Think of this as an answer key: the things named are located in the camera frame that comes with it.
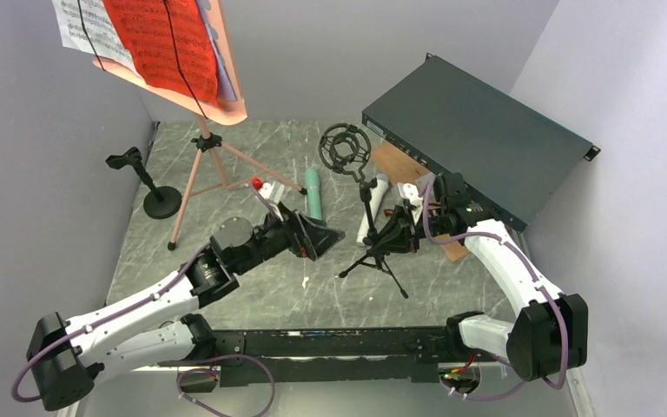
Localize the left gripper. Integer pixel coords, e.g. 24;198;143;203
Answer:
234;201;345;275

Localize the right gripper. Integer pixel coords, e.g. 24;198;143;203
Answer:
370;205;447;254

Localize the white handheld microphone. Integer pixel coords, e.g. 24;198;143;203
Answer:
356;174;389;246

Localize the green condenser microphone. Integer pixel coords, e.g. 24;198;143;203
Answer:
304;168;323;221

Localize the black tripod mic stand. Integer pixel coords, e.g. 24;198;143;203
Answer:
318;122;409;300

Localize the black round-base mic stand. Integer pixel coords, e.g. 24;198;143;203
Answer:
105;147;182;220

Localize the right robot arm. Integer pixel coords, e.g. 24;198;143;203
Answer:
364;173;589;389

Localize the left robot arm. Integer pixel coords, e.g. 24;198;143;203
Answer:
11;203;346;411

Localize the wooden board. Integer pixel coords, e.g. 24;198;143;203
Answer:
371;142;469;261

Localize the dark rack audio unit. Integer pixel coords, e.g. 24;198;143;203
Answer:
361;54;601;232

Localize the pink music stand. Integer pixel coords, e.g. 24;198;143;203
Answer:
94;1;308;251

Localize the red sheet music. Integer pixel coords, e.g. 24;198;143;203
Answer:
103;0;220;107

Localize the white sheet music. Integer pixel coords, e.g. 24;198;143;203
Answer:
52;0;137;74

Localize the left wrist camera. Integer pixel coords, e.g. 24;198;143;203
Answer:
248;177;286;219

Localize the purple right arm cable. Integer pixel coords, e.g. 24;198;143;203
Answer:
419;175;570;391

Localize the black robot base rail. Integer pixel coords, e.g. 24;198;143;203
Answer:
164;326;487;387

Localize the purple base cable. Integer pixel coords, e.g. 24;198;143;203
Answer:
175;354;277;417

